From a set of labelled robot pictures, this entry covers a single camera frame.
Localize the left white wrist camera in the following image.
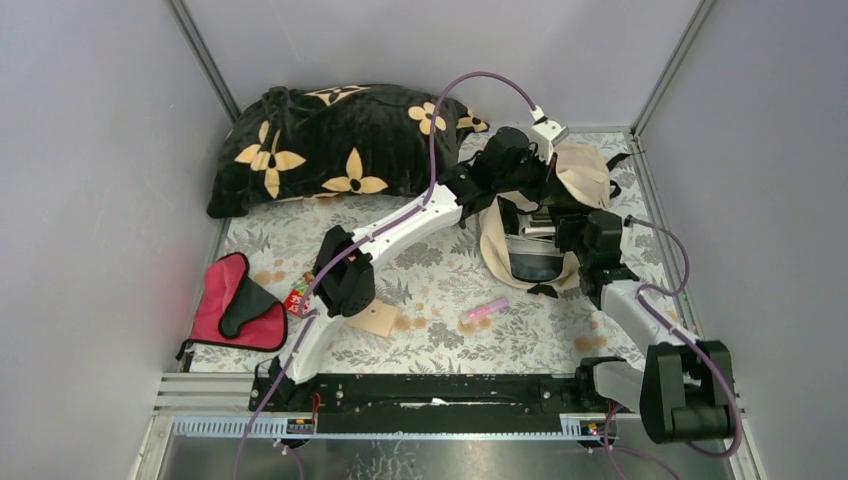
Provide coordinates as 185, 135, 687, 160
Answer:
528, 105, 570, 164

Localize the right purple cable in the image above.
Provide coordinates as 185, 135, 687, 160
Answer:
599, 215, 745, 480

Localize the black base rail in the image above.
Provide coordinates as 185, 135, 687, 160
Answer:
247, 373, 612, 439

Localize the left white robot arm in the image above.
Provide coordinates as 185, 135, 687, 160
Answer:
271, 121, 570, 411

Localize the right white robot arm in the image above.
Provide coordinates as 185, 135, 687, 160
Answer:
552, 210, 741, 445

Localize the red and black pouch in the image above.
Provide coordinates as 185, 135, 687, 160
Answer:
176, 252, 288, 360

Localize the grey photo cover book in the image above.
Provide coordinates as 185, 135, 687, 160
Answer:
517, 207, 556, 238

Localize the purple cable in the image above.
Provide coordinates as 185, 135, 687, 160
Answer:
231, 71, 541, 480
599, 215, 745, 480

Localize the beige canvas student bag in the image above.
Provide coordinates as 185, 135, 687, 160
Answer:
479, 144, 629, 297

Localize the floral patterned table mat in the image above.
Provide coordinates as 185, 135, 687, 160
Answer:
192, 132, 697, 376

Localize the black floral pillow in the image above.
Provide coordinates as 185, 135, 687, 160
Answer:
206, 84, 489, 219

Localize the tan wooden square block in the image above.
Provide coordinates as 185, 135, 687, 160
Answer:
346, 299, 399, 338

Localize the red treehouse book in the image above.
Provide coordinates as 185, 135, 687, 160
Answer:
284, 271, 314, 319

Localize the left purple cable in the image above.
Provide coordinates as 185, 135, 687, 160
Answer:
231, 71, 541, 480

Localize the pink glue stick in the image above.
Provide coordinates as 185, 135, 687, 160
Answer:
460, 297, 509, 325

